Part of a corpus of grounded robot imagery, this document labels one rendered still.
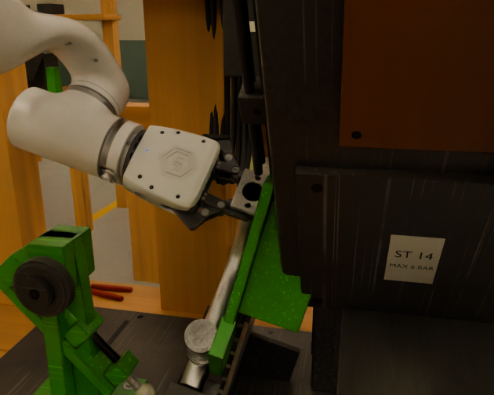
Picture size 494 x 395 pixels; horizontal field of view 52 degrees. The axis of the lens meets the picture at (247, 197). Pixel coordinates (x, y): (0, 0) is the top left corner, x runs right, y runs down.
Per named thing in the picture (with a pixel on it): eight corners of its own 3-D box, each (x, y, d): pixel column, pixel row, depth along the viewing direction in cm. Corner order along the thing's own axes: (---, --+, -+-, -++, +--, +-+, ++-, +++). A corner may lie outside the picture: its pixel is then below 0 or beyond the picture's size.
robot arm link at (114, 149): (91, 164, 61) (114, 172, 60) (123, 106, 64) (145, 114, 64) (103, 192, 68) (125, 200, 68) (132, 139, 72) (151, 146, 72)
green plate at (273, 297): (283, 376, 57) (344, 207, 49) (214, 350, 58) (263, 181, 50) (295, 321, 67) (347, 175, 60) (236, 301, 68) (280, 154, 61)
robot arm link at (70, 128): (133, 139, 72) (102, 190, 68) (49, 109, 73) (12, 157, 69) (128, 100, 65) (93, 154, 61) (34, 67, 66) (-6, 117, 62)
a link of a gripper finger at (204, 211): (198, 211, 62) (250, 231, 61) (208, 190, 63) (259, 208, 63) (199, 221, 65) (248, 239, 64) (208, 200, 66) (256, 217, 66)
